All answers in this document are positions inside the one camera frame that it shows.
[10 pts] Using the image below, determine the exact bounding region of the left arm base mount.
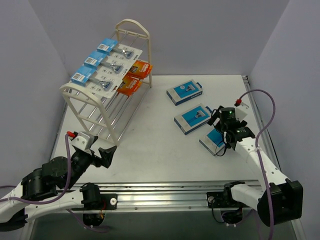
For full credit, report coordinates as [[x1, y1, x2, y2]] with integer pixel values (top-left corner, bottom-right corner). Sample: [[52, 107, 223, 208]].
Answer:
[[81, 193, 118, 211]]

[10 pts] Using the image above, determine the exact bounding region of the aluminium rail frame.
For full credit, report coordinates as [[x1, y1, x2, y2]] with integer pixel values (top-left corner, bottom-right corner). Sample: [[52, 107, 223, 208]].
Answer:
[[27, 74, 300, 215]]

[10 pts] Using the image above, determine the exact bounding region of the cream metal-rod shelf rack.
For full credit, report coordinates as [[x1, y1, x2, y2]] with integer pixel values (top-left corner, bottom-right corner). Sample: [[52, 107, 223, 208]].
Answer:
[[59, 18, 153, 145]]

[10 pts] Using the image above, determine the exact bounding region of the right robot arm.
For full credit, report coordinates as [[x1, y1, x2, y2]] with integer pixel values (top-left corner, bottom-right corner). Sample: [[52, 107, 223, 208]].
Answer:
[[209, 106, 304, 227]]

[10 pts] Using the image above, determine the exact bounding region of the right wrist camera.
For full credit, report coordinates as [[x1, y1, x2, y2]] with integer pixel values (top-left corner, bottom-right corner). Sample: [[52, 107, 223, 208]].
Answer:
[[234, 99, 250, 122]]

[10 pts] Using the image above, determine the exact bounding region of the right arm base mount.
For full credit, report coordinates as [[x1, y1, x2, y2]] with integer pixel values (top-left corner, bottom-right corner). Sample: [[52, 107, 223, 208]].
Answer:
[[206, 191, 240, 209]]

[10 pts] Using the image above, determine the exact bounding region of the blue Gillette razor blister pack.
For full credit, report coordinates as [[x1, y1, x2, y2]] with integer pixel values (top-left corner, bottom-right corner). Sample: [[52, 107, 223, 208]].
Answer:
[[96, 38, 143, 61]]

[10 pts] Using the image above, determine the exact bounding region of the blue harry's box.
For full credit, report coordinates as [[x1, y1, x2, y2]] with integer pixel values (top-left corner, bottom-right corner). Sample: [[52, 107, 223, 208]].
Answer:
[[173, 103, 213, 135], [199, 128, 226, 157], [166, 79, 203, 106]]

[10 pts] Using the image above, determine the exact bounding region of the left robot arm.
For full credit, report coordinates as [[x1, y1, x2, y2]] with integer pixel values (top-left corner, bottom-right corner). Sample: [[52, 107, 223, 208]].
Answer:
[[0, 131, 117, 232]]

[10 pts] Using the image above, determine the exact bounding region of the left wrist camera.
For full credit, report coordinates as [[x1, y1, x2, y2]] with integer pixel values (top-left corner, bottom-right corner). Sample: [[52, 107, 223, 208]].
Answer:
[[66, 131, 91, 154]]

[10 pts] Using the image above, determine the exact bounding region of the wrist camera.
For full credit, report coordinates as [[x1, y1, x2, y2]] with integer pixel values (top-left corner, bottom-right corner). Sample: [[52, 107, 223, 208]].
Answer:
[[66, 131, 91, 154], [234, 99, 250, 122]]

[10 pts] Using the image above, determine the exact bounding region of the orange Gillette Fusion box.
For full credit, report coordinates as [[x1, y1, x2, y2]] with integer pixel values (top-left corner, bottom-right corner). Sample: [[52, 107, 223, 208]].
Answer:
[[126, 60, 153, 80]]

